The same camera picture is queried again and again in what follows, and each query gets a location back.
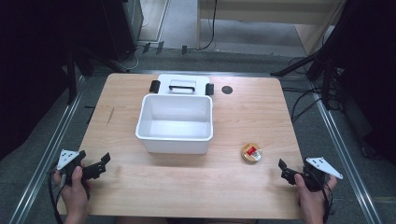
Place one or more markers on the black round table grommet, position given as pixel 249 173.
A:
pixel 227 90

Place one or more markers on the metal floor rail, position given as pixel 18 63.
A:
pixel 46 155
pixel 342 149

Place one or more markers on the person's left hand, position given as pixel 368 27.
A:
pixel 74 196

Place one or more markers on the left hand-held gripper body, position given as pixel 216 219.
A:
pixel 66 158

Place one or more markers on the round tin with red label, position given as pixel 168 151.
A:
pixel 251 152

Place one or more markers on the black metal stand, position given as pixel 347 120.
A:
pixel 71 74

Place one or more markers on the black cabinet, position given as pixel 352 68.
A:
pixel 123 28

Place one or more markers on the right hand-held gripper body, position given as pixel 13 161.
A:
pixel 320 169

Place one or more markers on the light wooden furniture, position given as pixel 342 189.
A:
pixel 267 12

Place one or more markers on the small black floor bracket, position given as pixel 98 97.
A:
pixel 146 47
pixel 184 49
pixel 160 47

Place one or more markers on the person's right hand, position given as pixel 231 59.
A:
pixel 311 202

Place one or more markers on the white plastic storage box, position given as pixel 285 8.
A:
pixel 174 141

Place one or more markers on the black tripod stand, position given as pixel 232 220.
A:
pixel 323 56

